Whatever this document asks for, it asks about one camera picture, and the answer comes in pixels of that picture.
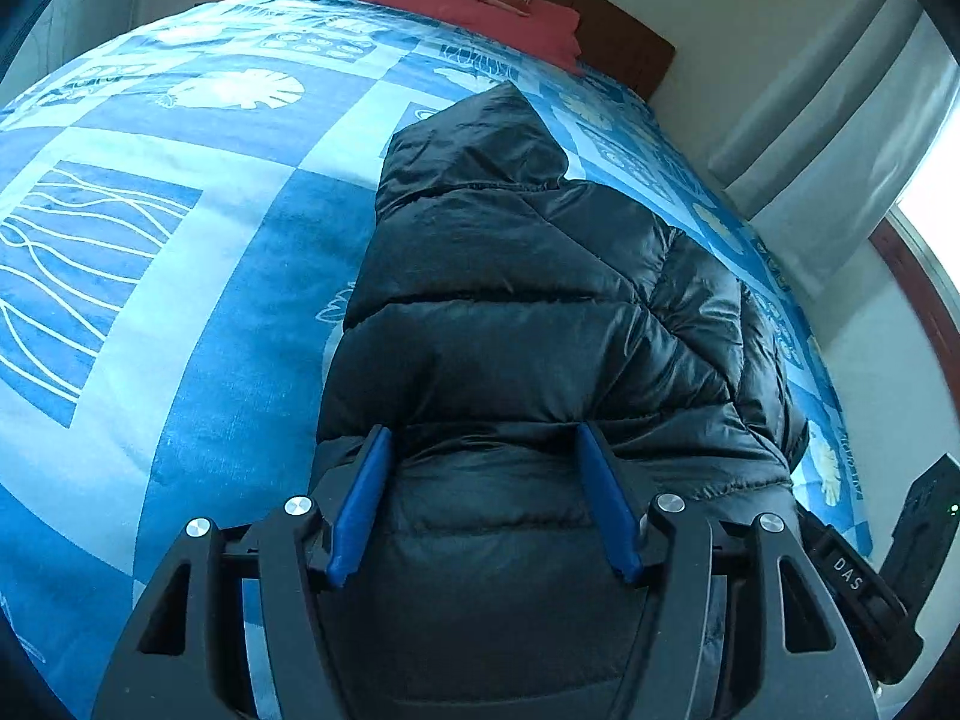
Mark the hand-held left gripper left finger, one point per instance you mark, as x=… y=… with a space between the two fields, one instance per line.
x=360 y=510

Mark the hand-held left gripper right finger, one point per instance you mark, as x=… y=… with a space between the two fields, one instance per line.
x=607 y=502

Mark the black puffer jacket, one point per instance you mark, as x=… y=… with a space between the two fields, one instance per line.
x=525 y=315

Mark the blue patterned bed blanket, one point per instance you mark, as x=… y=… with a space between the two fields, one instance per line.
x=187 y=315

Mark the wide white curtain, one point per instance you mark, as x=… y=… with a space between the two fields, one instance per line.
x=840 y=105

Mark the wooden headboard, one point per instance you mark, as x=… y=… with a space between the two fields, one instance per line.
x=630 y=37

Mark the red pillow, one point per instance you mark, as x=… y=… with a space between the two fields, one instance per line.
x=465 y=11

